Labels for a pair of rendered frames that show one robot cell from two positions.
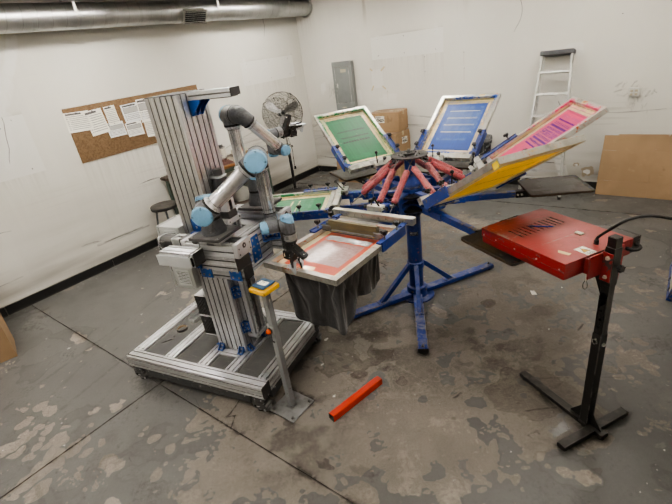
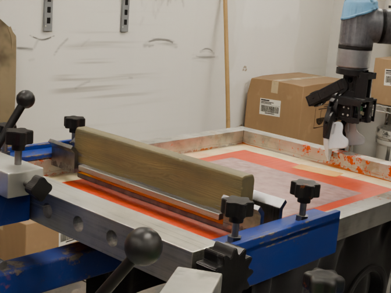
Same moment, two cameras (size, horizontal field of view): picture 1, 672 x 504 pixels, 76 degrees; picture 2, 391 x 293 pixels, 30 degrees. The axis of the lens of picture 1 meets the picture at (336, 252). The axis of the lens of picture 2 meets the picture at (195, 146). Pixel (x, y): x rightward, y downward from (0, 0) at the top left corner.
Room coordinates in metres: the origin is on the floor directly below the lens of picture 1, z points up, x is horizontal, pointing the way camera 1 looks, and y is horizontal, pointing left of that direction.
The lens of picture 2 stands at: (3.93, -0.04, 1.34)
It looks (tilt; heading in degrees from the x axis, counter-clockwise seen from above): 13 degrees down; 182
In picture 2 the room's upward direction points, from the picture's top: 4 degrees clockwise
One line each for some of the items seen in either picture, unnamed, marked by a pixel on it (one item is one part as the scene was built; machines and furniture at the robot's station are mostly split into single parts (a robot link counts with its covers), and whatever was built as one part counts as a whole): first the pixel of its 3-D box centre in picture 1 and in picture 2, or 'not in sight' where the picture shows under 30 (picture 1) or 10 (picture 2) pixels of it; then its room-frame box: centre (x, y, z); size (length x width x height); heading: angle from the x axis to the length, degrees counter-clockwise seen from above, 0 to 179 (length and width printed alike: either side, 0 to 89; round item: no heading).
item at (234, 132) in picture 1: (237, 146); not in sight; (2.95, 0.55, 1.63); 0.15 x 0.12 x 0.55; 38
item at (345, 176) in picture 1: (374, 184); not in sight; (4.01, -0.46, 0.91); 1.34 x 0.40 x 0.08; 20
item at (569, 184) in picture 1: (495, 194); not in sight; (3.26, -1.35, 0.91); 1.34 x 0.40 x 0.08; 80
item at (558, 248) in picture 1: (553, 241); not in sight; (2.04, -1.17, 1.06); 0.61 x 0.46 x 0.12; 20
